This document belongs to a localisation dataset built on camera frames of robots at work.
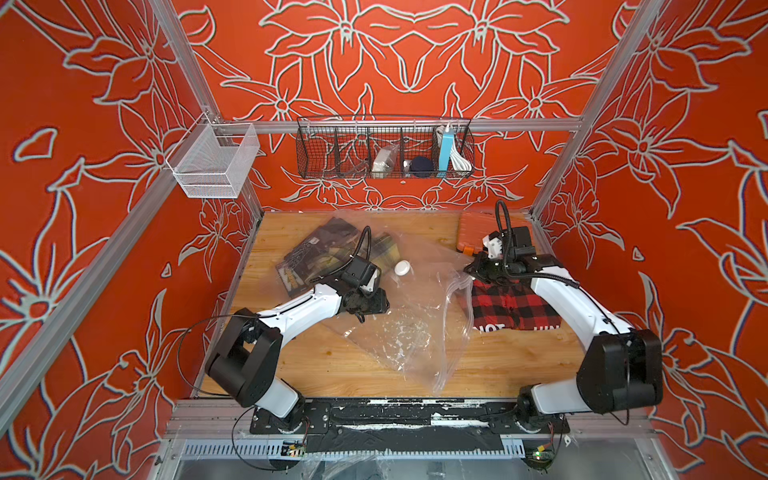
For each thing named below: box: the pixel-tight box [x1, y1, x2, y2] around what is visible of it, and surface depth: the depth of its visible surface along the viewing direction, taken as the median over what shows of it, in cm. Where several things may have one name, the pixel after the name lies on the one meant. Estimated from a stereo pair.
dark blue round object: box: [410, 156, 434, 173], surface depth 97 cm
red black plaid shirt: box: [472, 278, 562, 331], surface depth 90 cm
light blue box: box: [439, 133, 454, 171], surface depth 89 cm
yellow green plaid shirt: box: [276, 232, 401, 296], surface depth 100 cm
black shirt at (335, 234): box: [276, 217, 361, 269], surface depth 106 cm
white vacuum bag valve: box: [394, 260, 411, 277], surface depth 92 cm
